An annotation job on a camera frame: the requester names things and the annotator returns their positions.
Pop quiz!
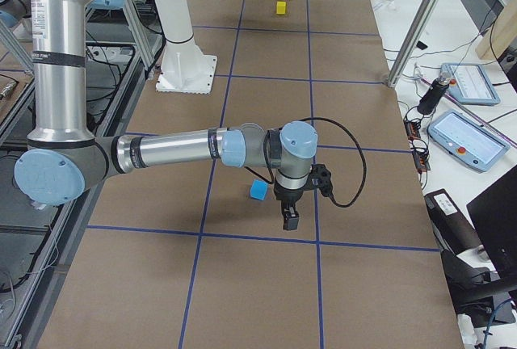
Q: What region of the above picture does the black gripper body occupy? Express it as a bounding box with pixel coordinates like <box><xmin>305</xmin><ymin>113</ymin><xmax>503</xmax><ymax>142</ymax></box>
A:
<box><xmin>273</xmin><ymin>183</ymin><xmax>304</xmax><ymax>205</ymax></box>

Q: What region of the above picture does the teach pendant tablet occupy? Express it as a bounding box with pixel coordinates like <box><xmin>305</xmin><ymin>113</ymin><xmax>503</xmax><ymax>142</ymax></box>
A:
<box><xmin>428</xmin><ymin>110</ymin><xmax>510</xmax><ymax>172</ymax></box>
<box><xmin>441</xmin><ymin>63</ymin><xmax>501</xmax><ymax>106</ymax></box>

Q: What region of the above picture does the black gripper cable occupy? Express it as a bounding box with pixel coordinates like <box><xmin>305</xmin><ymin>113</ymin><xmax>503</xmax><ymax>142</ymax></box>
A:
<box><xmin>299</xmin><ymin>116</ymin><xmax>368</xmax><ymax>208</ymax></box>

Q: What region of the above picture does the yellow cube block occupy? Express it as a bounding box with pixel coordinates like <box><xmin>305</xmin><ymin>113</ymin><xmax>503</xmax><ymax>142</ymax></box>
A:
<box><xmin>275</xmin><ymin>1</ymin><xmax>287</xmax><ymax>15</ymax></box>

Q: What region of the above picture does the black monitor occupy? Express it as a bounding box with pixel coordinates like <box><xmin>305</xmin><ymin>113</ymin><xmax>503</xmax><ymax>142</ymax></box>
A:
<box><xmin>466</xmin><ymin>166</ymin><xmax>517</xmax><ymax>273</ymax></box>

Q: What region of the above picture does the blue cube block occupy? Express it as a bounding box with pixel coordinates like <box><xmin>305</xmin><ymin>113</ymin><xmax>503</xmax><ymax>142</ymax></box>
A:
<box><xmin>250</xmin><ymin>179</ymin><xmax>269</xmax><ymax>201</ymax></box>

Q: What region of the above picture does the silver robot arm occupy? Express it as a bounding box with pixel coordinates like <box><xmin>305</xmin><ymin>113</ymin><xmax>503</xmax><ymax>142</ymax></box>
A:
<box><xmin>15</xmin><ymin>0</ymin><xmax>317</xmax><ymax>230</ymax></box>

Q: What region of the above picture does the aluminium frame post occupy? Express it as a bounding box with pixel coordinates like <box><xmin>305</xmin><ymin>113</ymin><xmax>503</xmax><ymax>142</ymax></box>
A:
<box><xmin>385</xmin><ymin>0</ymin><xmax>439</xmax><ymax>88</ymax></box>

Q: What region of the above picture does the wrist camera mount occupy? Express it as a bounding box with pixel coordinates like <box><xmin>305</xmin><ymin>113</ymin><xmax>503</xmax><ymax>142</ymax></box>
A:
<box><xmin>303</xmin><ymin>164</ymin><xmax>334</xmax><ymax>199</ymax></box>

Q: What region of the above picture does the black water bottle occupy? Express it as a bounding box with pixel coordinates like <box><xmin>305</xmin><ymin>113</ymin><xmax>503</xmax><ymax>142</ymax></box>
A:
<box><xmin>417</xmin><ymin>75</ymin><xmax>450</xmax><ymax>116</ymax></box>

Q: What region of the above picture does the near teach pendant tablet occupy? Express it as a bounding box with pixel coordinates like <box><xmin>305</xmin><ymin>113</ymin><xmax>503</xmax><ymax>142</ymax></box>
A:
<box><xmin>428</xmin><ymin>110</ymin><xmax>510</xmax><ymax>172</ymax></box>

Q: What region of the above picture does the orange electronics board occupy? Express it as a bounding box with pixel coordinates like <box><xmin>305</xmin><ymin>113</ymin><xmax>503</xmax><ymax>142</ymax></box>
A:
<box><xmin>404</xmin><ymin>121</ymin><xmax>421</xmax><ymax>141</ymax></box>

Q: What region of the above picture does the far teach pendant tablet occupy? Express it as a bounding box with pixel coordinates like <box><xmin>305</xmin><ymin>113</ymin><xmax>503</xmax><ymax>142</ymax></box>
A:
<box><xmin>441</xmin><ymin>63</ymin><xmax>501</xmax><ymax>106</ymax></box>

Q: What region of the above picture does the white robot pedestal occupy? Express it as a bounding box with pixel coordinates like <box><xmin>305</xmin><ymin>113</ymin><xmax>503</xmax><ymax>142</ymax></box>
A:
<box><xmin>154</xmin><ymin>0</ymin><xmax>217</xmax><ymax>95</ymax></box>

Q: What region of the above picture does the black box with label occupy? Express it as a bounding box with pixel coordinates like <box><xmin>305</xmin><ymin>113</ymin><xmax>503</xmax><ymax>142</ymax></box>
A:
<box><xmin>424</xmin><ymin>189</ymin><xmax>481</xmax><ymax>254</ymax></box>

